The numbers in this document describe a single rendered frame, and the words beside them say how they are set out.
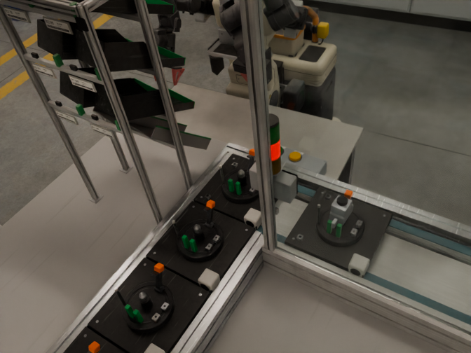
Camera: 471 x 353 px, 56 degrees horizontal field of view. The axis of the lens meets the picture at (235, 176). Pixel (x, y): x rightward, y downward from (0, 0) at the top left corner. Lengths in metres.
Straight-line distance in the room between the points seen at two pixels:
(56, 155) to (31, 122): 0.51
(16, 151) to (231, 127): 2.12
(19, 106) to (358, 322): 3.37
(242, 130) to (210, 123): 0.15
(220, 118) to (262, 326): 0.95
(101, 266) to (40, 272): 0.20
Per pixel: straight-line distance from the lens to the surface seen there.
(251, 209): 1.38
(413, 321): 1.28
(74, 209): 1.74
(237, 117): 1.91
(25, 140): 3.70
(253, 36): 0.84
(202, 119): 1.93
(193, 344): 1.21
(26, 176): 3.38
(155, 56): 1.24
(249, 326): 1.32
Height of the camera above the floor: 2.05
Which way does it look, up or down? 46 degrees down
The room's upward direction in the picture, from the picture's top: 9 degrees counter-clockwise
